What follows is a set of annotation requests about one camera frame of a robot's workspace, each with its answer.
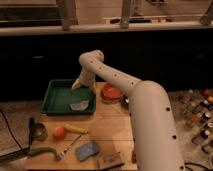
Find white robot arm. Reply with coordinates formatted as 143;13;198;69
72;50;185;171

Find green handled brush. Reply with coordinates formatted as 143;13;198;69
28;147;62;161

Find yellow banana toy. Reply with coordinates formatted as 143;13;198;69
64;124;88;134

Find wooden cutting board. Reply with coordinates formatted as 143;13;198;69
25;83;137;171

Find green plastic tray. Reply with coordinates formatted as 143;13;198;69
41;79;96;116

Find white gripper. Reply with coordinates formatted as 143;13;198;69
71;67;96;96

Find blue sponge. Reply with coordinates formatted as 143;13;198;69
75;141;99;161

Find spice jar rack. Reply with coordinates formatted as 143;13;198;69
178;87;213;155

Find wooden block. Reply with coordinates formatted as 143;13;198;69
97;152;124;170

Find orange ball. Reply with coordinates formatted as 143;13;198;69
53;126;66;139

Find thin metal fork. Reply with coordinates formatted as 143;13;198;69
63;135;82;154

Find grey folded towel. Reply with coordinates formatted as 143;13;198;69
70;100;89;111

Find orange bowl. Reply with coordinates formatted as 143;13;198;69
101;83;123;103

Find black cable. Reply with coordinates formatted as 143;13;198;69
0;108;30;158

